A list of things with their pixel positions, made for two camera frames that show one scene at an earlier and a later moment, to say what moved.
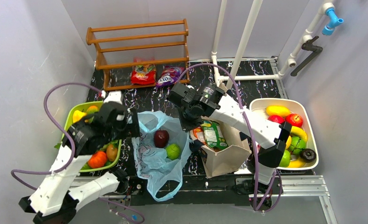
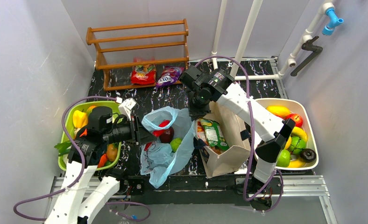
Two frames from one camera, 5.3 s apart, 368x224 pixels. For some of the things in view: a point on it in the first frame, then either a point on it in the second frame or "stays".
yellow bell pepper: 77,115 stays
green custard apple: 173,151 to 174,143
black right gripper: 186,122 to 197,112
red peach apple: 296,119 stays
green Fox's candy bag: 214,136 stays
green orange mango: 92,109 stays
